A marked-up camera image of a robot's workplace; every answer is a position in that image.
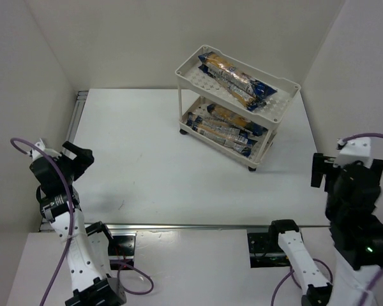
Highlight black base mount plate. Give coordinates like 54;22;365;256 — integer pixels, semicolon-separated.
247;232;290;268
108;232;136;271

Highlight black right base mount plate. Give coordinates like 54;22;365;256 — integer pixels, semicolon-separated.
247;232;290;268

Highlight front aluminium rail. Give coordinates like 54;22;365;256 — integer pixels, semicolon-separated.
107;224;269;236

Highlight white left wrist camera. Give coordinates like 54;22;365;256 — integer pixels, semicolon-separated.
29;138;61;162

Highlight aluminium table edge rail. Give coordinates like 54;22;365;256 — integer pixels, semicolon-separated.
66;91;89;142

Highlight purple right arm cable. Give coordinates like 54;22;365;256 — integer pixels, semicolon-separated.
270;133;383;306

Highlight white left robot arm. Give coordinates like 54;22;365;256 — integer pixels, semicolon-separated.
29;140;126;305

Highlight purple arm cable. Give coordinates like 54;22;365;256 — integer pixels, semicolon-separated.
270;133;383;306
10;137;154;306

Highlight spaghetti bag with white label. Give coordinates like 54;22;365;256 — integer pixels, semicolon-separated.
199;64;266;112

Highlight yellow spaghetti bag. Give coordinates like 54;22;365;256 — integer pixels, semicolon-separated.
198;52;278;100
207;103;267;136

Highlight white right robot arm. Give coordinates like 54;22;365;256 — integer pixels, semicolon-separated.
268;153;383;305

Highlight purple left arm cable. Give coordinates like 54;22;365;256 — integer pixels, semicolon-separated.
10;137;154;306

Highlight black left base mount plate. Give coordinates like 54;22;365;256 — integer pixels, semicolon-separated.
108;232;136;271

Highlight cream two-tier shelf cart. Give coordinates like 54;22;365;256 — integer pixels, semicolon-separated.
175;45;301;171

